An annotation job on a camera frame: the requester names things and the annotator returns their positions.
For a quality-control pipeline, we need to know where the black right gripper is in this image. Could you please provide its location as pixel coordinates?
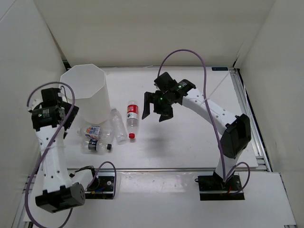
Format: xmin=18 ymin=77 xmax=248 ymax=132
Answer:
xmin=142 ymin=92 xmax=173 ymax=123

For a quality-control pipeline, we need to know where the red label plastic bottle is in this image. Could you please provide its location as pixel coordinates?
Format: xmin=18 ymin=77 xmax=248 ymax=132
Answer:
xmin=126 ymin=100 xmax=139 ymax=141

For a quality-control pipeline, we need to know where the clear plastic bottle no label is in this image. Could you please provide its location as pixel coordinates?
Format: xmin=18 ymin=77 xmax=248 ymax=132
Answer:
xmin=110 ymin=108 xmax=127 ymax=144

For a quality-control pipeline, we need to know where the black cap dark label bottle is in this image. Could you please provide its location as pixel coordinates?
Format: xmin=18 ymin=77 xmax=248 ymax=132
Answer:
xmin=81 ymin=139 xmax=112 ymax=155

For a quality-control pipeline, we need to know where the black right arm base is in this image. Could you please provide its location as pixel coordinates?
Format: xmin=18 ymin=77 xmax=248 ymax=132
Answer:
xmin=194 ymin=175 xmax=245 ymax=201

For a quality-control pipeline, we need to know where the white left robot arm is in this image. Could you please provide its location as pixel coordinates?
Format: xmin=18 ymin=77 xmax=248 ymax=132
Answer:
xmin=30 ymin=88 xmax=86 ymax=213

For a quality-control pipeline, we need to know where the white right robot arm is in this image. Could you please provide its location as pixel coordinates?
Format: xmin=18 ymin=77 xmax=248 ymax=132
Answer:
xmin=142 ymin=72 xmax=251 ymax=190

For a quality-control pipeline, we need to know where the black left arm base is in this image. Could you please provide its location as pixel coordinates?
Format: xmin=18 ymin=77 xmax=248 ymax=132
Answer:
xmin=71 ymin=166 xmax=117 ymax=200

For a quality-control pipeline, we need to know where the white octagonal plastic bin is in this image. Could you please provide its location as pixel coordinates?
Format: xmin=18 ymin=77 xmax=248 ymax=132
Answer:
xmin=60 ymin=64 xmax=111 ymax=124

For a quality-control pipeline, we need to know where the orange blue label bottle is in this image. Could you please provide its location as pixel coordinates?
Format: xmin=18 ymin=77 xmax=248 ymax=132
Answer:
xmin=76 ymin=125 xmax=114 ymax=140

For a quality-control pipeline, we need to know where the blue label sticker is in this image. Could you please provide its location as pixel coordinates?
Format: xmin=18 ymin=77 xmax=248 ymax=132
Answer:
xmin=211 ymin=67 xmax=228 ymax=71

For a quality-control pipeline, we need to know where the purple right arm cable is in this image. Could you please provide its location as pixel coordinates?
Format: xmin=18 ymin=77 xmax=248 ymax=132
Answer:
xmin=158 ymin=49 xmax=251 ymax=195

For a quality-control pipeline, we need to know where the aluminium frame rail right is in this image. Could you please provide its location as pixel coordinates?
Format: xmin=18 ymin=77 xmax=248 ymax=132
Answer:
xmin=230 ymin=68 xmax=273 ymax=172

